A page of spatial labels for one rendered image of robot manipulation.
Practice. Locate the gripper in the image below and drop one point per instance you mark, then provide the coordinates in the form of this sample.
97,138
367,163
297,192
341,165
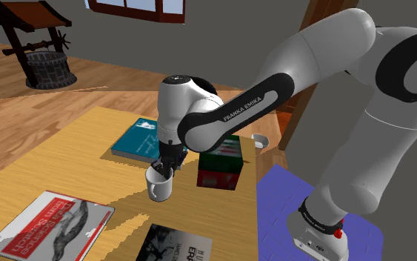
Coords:
170,151

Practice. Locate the white mug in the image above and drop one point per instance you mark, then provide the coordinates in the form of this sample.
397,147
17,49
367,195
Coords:
159,188

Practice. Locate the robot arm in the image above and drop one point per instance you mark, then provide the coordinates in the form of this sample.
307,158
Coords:
338,61

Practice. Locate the teal book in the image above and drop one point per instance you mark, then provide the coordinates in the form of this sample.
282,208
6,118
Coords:
138,139

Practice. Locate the green and red box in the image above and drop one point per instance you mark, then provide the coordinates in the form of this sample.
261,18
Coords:
219,170

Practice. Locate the black and white book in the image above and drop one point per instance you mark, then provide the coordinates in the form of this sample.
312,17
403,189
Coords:
173,244

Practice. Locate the small white bowl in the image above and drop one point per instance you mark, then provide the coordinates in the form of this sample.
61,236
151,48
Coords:
260,140

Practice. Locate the grey and red book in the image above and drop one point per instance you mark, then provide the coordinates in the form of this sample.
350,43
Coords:
49,227

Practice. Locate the blue brick robot stand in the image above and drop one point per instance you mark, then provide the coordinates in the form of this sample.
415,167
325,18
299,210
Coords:
284,213

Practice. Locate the brown wooden door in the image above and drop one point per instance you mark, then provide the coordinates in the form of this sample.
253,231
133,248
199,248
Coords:
302,104

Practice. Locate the red framed window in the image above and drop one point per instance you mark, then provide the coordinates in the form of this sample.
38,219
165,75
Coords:
139,9

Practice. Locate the dark stone wishing well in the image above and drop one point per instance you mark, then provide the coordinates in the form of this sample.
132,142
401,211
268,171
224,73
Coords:
34,43

